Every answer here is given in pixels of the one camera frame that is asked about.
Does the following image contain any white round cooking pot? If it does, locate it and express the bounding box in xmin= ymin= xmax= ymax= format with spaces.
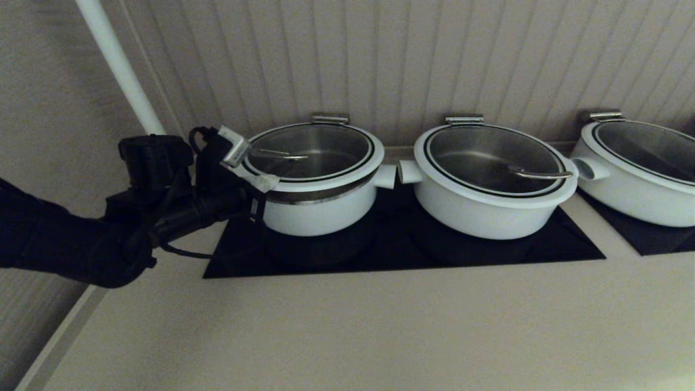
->
xmin=570 ymin=121 xmax=695 ymax=228
xmin=398 ymin=124 xmax=578 ymax=241
xmin=261 ymin=163 xmax=399 ymax=237

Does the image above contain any wide black induction cooktop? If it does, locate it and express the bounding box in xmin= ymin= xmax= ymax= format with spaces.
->
xmin=203 ymin=187 xmax=606 ymax=279

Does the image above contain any white metal pole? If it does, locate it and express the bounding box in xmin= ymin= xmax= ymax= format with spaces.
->
xmin=75 ymin=0 xmax=167 ymax=136

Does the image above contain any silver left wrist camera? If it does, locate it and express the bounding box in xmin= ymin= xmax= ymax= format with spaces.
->
xmin=217 ymin=125 xmax=252 ymax=169

